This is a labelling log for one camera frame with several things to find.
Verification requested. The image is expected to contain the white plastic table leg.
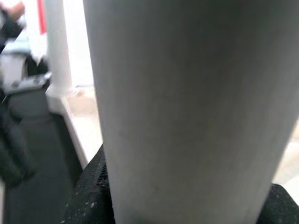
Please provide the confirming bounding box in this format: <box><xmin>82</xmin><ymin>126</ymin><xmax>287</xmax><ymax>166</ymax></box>
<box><xmin>83</xmin><ymin>0</ymin><xmax>299</xmax><ymax>224</ymax></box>
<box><xmin>45</xmin><ymin>0</ymin><xmax>75</xmax><ymax>98</ymax></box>

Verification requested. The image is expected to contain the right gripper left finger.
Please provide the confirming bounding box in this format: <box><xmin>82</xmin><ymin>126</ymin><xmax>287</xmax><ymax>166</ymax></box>
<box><xmin>59</xmin><ymin>142</ymin><xmax>115</xmax><ymax>224</ymax></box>

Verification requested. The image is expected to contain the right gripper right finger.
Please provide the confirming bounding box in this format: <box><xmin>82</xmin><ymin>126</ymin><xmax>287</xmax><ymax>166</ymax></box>
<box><xmin>256</xmin><ymin>183</ymin><xmax>299</xmax><ymax>224</ymax></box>

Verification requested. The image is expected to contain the white plastic children table top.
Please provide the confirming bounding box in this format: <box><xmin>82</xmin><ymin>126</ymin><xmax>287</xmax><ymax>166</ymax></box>
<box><xmin>45</xmin><ymin>86</ymin><xmax>299</xmax><ymax>185</ymax></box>

